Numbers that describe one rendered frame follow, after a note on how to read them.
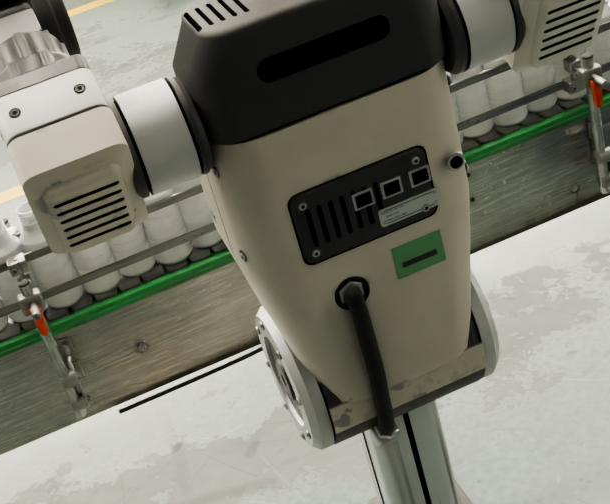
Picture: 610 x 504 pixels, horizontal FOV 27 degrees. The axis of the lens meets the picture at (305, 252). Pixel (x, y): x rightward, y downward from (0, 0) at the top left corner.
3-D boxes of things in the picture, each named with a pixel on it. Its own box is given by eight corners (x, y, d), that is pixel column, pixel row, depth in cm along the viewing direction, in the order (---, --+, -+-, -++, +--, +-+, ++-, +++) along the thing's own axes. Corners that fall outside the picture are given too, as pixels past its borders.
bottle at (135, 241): (145, 252, 195) (111, 161, 186) (164, 264, 190) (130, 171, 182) (112, 270, 193) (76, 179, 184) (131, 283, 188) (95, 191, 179)
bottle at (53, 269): (83, 282, 192) (45, 191, 183) (87, 301, 187) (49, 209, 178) (45, 295, 191) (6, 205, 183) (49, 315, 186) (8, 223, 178)
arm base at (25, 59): (90, 64, 104) (114, 146, 114) (58, -4, 107) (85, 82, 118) (-13, 102, 102) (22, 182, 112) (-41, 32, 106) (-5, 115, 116)
